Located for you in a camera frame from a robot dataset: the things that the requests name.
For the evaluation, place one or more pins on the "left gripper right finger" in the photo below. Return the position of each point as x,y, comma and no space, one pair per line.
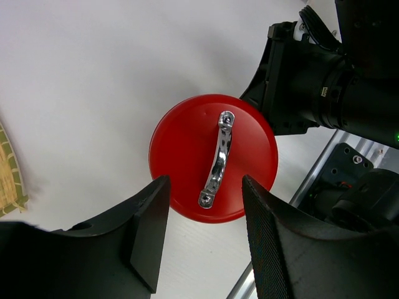
295,255

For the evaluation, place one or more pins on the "aluminium mounting rail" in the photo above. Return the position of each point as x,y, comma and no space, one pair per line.
377,153

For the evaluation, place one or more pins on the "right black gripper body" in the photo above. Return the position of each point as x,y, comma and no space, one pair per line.
289,80

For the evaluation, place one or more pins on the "red round container lid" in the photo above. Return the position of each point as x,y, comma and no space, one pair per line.
184,145

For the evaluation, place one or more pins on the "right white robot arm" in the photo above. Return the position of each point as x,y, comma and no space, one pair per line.
342,76

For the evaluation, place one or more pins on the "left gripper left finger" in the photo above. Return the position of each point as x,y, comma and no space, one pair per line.
116,254

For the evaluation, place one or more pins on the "woven bamboo tray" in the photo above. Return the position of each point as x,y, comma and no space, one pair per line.
13,194

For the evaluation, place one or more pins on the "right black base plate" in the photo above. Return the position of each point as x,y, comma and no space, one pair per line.
343,168

